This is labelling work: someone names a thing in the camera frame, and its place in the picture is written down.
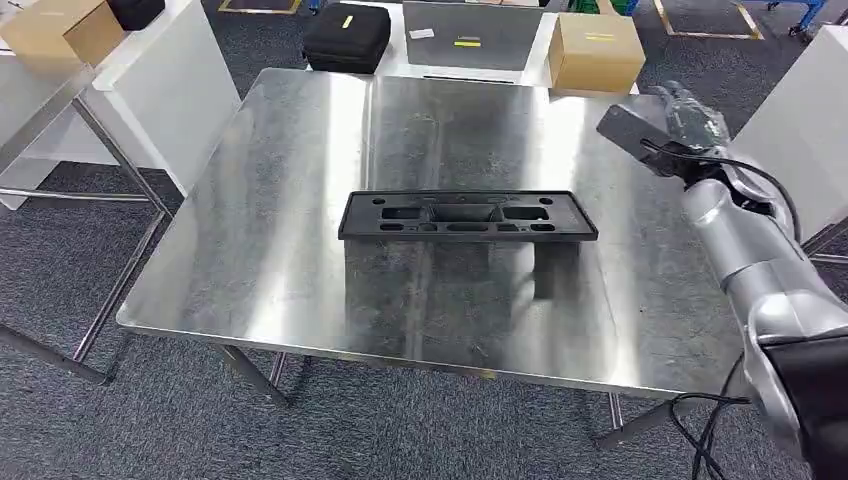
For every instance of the black hard carry case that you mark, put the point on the black hard carry case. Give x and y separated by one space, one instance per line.
344 40

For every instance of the brown cardboard box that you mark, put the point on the brown cardboard box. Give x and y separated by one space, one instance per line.
53 26
596 60

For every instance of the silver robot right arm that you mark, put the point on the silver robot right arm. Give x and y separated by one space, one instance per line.
748 252

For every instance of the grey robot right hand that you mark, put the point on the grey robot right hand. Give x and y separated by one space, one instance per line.
696 122

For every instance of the yellow floor tape square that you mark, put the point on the yellow floor tape square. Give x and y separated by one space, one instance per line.
715 34
258 11

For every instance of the grey flat panel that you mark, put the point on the grey flat panel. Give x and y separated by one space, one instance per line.
490 33

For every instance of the blue metal shelf rack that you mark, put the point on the blue metal shelf rack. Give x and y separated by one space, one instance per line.
805 12

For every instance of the steel top table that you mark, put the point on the steel top table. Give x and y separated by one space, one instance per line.
265 232

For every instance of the black bag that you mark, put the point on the black bag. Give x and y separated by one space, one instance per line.
136 12

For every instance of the black plastic bracket plate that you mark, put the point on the black plastic bracket plate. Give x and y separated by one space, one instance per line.
570 222

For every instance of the white table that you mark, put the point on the white table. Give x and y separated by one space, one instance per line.
172 99
802 132
395 60

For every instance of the green plastic crate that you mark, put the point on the green plastic crate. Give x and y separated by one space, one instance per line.
623 5

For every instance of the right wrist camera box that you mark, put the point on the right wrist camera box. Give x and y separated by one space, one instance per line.
629 129

